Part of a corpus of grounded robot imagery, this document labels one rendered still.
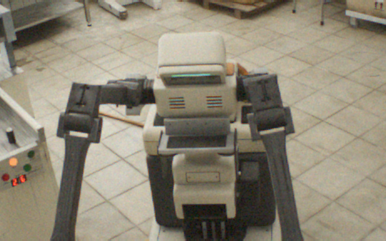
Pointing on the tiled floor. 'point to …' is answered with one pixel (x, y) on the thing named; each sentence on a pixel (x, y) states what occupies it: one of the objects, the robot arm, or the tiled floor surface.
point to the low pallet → (242, 7)
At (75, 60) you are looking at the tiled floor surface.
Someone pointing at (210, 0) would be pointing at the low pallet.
